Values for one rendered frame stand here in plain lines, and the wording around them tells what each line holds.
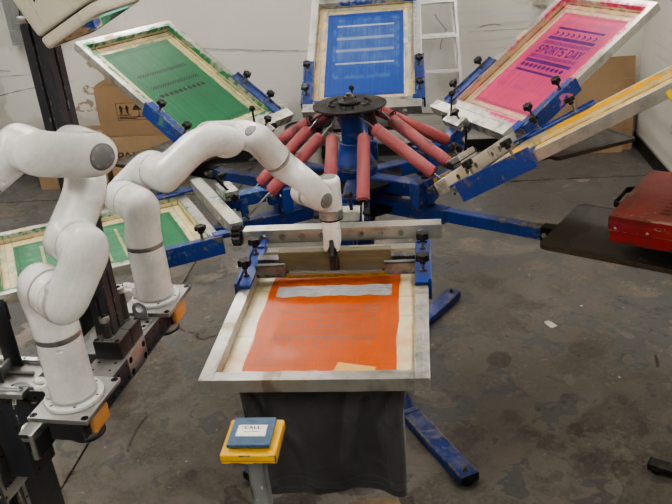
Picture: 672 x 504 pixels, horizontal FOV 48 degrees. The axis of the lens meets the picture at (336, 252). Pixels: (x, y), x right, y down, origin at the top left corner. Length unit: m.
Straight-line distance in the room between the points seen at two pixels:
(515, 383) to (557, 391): 0.19
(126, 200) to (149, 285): 0.24
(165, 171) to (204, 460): 1.64
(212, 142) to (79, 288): 0.63
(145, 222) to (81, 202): 0.40
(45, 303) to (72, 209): 0.19
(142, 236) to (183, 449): 1.59
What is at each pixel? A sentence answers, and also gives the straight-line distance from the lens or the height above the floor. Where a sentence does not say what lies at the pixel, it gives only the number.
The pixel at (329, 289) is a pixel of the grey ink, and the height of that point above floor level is 0.96.
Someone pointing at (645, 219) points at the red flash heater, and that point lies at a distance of 2.50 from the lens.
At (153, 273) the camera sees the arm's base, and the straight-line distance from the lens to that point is 2.01.
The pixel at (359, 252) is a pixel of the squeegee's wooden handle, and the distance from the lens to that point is 2.39.
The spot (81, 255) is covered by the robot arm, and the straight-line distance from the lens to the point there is 1.52.
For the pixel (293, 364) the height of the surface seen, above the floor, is 0.95.
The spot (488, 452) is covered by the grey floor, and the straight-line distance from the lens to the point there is 3.22.
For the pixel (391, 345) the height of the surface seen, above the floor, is 0.95.
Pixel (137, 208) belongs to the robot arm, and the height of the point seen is 1.42.
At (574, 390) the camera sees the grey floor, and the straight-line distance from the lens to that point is 3.59.
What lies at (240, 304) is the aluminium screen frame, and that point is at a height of 0.99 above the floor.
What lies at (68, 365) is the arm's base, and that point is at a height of 1.24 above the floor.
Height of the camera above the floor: 2.07
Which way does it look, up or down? 25 degrees down
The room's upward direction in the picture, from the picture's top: 5 degrees counter-clockwise
